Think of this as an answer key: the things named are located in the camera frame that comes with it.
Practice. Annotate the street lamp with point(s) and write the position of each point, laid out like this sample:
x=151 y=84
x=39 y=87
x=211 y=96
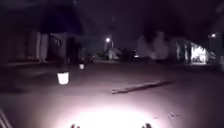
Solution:
x=108 y=43

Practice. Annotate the small white bucket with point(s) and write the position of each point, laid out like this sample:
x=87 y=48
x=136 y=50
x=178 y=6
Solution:
x=81 y=66

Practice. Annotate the long stick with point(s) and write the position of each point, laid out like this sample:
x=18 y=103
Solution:
x=140 y=87

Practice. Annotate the pale building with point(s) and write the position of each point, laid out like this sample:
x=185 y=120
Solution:
x=154 y=46

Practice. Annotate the robot's own part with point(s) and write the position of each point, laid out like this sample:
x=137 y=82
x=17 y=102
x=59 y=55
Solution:
x=146 y=126
x=75 y=126

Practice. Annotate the building with pillars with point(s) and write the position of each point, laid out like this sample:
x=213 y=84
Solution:
x=40 y=36

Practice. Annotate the lit building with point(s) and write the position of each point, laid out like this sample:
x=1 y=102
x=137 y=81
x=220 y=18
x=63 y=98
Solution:
x=196 y=53

